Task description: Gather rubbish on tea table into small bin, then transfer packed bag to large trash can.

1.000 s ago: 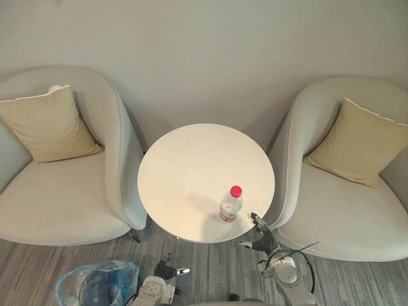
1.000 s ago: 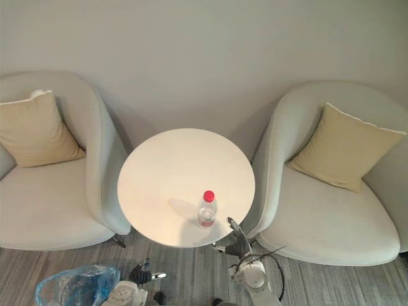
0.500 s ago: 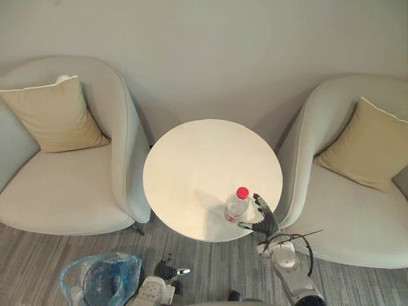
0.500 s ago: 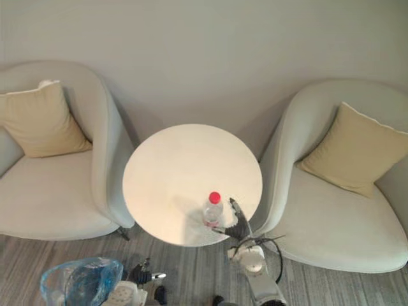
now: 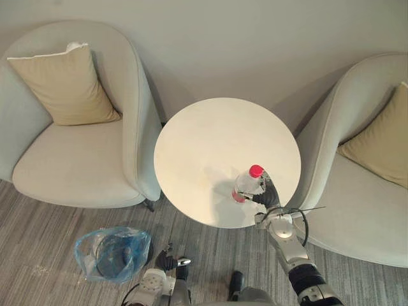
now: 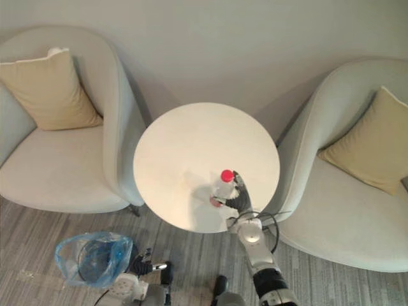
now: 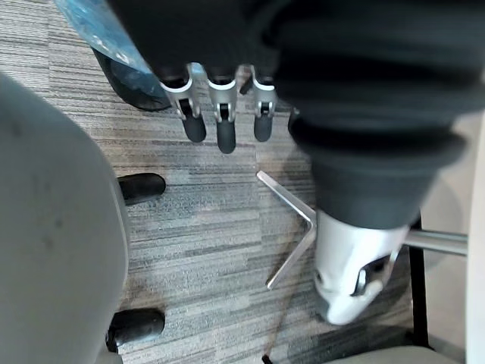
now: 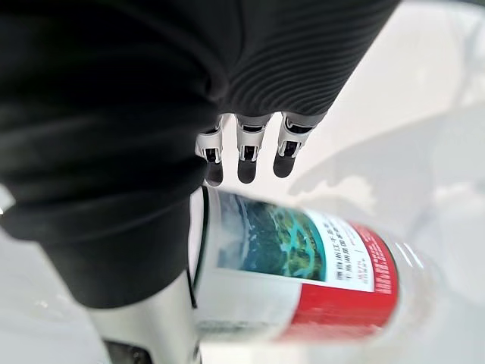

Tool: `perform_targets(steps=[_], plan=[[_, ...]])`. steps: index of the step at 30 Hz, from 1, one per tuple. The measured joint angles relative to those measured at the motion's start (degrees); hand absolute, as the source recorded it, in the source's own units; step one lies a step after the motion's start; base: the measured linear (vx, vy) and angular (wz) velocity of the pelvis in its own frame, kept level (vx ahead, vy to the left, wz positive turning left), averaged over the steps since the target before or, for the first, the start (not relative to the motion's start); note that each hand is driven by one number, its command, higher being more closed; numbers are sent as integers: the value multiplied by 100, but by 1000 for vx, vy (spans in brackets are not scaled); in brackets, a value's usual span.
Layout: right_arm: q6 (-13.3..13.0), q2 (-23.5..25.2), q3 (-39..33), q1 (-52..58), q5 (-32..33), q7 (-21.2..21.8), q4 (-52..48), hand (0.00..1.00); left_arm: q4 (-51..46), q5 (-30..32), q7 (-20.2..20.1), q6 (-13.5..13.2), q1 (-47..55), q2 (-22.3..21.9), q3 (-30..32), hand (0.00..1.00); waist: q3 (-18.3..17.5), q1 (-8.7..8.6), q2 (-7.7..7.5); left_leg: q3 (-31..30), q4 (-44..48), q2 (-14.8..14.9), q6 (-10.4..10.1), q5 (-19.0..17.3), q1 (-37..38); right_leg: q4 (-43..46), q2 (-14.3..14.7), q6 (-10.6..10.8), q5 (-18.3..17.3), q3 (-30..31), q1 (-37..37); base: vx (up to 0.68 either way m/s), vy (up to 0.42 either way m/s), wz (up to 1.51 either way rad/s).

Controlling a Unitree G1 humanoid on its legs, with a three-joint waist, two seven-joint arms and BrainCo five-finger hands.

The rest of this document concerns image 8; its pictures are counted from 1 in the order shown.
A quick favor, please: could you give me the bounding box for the clear plastic water bottle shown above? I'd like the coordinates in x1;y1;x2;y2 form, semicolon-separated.
188;184;485;364

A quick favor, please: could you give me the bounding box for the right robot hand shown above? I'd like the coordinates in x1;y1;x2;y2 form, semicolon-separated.
0;0;402;364

